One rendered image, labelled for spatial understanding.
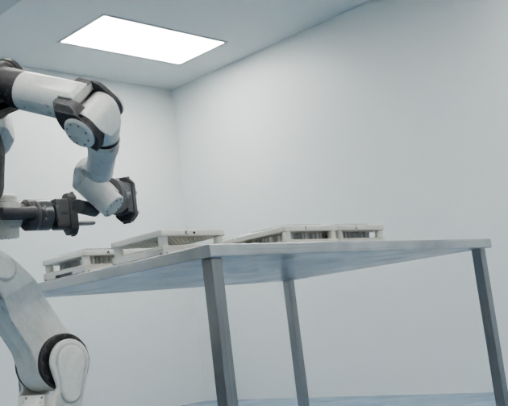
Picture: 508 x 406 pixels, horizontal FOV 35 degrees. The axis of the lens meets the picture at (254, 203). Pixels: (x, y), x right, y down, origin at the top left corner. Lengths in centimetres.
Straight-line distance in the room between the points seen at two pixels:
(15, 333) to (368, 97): 443
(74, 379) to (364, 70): 449
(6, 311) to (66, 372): 21
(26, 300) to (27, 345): 11
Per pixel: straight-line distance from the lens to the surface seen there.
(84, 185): 201
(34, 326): 212
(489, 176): 557
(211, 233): 242
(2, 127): 207
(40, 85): 186
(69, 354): 211
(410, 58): 599
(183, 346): 733
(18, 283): 208
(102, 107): 181
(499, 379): 330
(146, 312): 710
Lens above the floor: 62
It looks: 8 degrees up
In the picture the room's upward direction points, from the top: 7 degrees counter-clockwise
